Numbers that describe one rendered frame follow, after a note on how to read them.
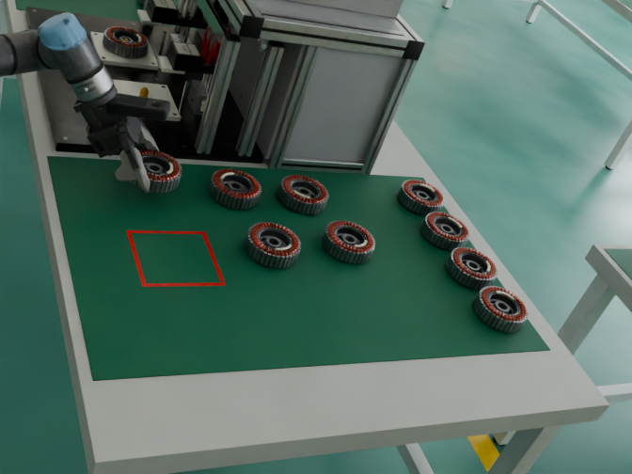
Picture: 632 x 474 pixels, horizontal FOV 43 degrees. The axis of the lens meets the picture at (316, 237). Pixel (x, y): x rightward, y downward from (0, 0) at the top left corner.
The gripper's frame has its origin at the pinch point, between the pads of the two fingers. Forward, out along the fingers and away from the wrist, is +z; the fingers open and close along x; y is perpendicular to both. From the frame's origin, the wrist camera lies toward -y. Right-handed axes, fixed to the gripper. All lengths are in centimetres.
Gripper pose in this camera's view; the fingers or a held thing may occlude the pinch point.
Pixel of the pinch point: (155, 172)
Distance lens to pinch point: 169.4
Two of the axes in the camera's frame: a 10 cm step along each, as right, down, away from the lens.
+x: 0.0, 6.1, -7.9
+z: 3.5, 7.4, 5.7
